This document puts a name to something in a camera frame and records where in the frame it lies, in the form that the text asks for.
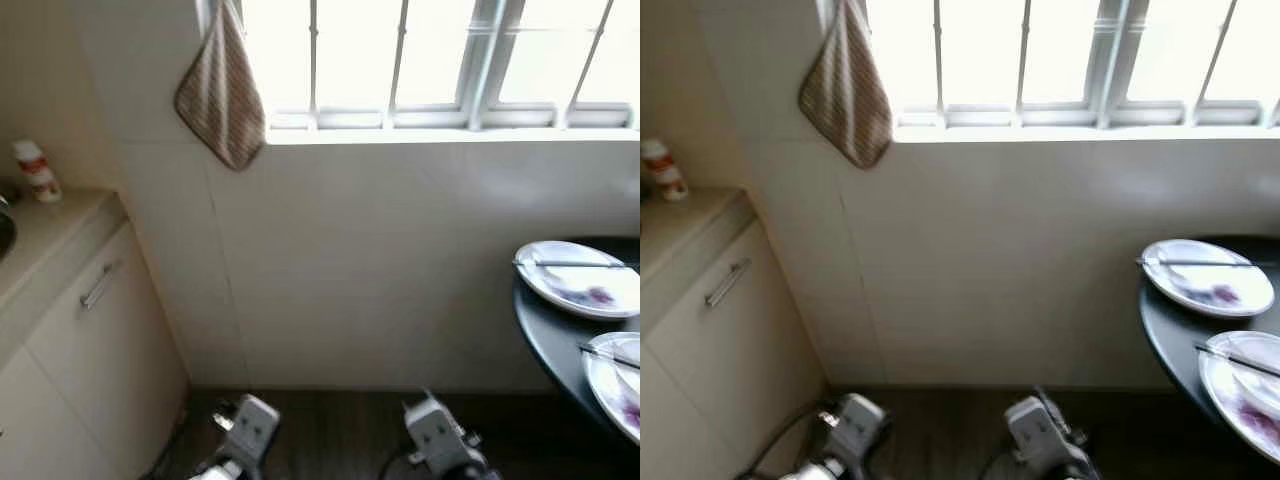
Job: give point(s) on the black chopstick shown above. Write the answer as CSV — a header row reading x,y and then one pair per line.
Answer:
x,y
1235,358
570,264
1195,263
605,354

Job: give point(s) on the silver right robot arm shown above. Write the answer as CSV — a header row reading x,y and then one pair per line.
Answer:
x,y
470,470
1075,468

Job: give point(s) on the cream kitchen cabinet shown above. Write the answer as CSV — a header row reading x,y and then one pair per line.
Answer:
x,y
720,380
90,380

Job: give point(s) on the red and white bottle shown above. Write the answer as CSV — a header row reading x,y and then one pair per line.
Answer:
x,y
38,172
663,170

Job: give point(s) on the white floral plate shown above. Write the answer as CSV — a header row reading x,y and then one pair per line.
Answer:
x,y
615,395
575,285
1240,400
1200,285

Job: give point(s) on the black round table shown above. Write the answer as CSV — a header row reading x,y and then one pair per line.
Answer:
x,y
545,340
1170,340

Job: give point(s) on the white framed window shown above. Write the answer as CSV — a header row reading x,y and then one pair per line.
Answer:
x,y
1050,115
430,117

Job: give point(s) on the brown striped hanging cloth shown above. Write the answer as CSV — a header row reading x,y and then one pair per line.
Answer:
x,y
845,100
220,100

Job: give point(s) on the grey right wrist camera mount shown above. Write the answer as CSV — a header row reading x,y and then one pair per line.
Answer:
x,y
1035,430
432,430

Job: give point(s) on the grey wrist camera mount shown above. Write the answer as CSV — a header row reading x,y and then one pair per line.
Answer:
x,y
860,425
252,425
1035,430
432,430

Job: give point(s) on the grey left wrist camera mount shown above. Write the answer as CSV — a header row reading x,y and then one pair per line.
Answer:
x,y
860,425
252,425

